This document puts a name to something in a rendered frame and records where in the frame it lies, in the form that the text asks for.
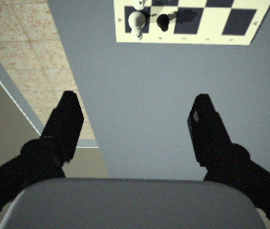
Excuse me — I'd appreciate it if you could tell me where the chessboard with chess pieces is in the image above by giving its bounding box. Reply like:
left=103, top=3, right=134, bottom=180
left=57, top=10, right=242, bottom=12
left=114, top=0, right=270, bottom=45

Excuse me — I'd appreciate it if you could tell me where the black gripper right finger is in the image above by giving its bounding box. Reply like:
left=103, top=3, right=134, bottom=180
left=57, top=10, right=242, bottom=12
left=187, top=94, right=270, bottom=220

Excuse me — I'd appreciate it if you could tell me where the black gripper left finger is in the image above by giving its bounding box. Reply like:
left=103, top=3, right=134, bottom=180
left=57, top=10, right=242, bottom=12
left=0, top=91, right=84, bottom=212

